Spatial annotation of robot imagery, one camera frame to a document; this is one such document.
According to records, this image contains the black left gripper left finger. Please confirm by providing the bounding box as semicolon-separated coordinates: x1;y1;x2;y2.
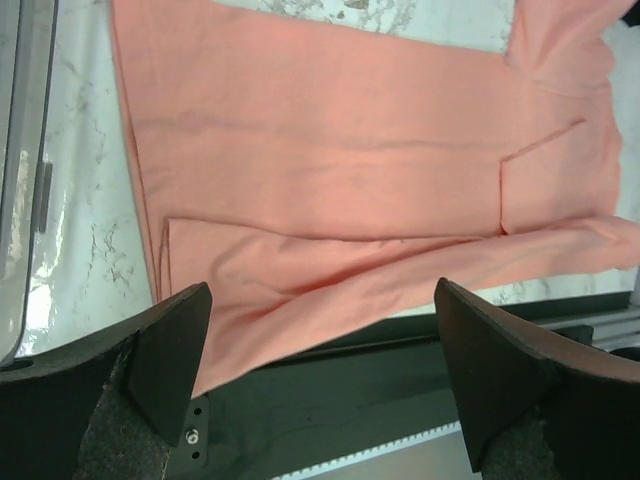
1;283;212;479

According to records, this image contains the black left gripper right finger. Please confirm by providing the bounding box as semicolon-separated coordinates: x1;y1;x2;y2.
434;278;639;479

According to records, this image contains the salmon pink t shirt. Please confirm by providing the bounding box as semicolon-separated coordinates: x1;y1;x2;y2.
112;1;639;395

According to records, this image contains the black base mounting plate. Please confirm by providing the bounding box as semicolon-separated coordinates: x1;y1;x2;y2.
164;294;631;480

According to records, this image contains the folded black t shirt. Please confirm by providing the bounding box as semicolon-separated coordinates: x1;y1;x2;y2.
621;0;640;27

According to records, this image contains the clear grey plastic bin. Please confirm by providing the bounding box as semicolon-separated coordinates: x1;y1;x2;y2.
1;1;59;366

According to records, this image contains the white slotted cable duct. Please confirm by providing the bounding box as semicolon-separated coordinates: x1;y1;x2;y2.
273;421;461;480

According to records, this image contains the aluminium front rail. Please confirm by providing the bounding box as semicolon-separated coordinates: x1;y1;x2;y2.
541;306;639;351

